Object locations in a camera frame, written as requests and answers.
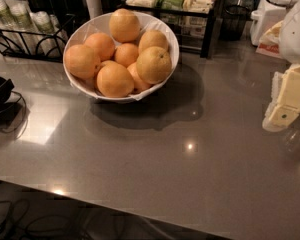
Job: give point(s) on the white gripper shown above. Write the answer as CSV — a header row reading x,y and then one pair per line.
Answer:
x,y
296,34

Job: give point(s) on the lower hidden orange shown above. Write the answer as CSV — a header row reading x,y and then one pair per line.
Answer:
x,y
139,84

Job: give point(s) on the centre small orange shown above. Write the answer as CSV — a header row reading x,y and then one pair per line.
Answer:
x,y
126,54

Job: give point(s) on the white bowl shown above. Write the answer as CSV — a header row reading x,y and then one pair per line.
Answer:
x,y
101,24

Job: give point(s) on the white red card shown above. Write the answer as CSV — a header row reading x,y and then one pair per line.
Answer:
x,y
269,41

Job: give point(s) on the white appliance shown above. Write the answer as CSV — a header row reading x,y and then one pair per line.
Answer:
x,y
268,13

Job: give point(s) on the green packet stack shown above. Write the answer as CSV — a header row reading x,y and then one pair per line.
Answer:
x,y
169,4

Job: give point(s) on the white cylinder container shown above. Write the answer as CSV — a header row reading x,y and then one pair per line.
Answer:
x,y
92,0

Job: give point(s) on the black wire basket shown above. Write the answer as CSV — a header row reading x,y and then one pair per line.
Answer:
x,y
233,23

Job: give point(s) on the black wire cup rack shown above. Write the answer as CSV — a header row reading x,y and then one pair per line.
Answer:
x,y
36,45

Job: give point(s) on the black device with cable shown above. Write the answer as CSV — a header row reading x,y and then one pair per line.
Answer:
x,y
13,108

